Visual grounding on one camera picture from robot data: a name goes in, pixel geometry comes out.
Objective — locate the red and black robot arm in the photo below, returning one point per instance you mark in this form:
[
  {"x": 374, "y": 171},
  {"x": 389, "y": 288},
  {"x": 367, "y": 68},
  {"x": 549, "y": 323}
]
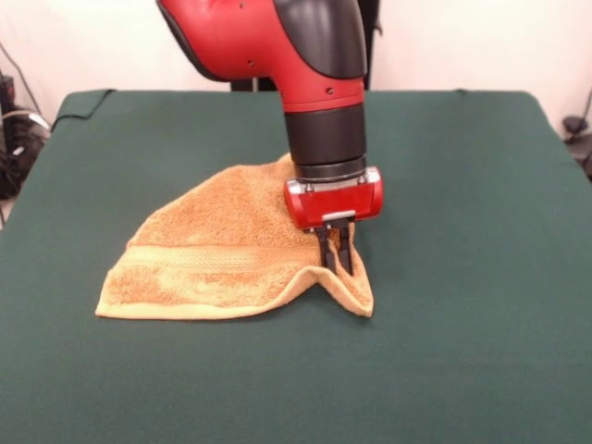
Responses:
[{"x": 287, "y": 55}]

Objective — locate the dark green tablecloth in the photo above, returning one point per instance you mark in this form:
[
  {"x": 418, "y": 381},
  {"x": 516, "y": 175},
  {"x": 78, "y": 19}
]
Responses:
[{"x": 439, "y": 300}]

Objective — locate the black power strip red switch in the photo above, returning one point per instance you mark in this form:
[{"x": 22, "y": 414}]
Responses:
[{"x": 6, "y": 92}]

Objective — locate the black plug adapter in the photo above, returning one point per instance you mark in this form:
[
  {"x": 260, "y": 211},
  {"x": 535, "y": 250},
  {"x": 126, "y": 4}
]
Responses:
[{"x": 573, "y": 125}]

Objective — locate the tan terry towel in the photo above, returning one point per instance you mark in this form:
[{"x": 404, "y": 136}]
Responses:
[{"x": 222, "y": 240}]

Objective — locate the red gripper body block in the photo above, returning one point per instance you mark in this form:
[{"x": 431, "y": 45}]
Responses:
[{"x": 337, "y": 203}]

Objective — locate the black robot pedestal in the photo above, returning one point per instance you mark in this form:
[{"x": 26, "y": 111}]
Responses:
[{"x": 242, "y": 85}]

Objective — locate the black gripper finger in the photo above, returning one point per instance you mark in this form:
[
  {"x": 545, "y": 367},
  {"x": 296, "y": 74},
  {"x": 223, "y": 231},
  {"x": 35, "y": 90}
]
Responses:
[
  {"x": 326, "y": 250},
  {"x": 347, "y": 252}
]

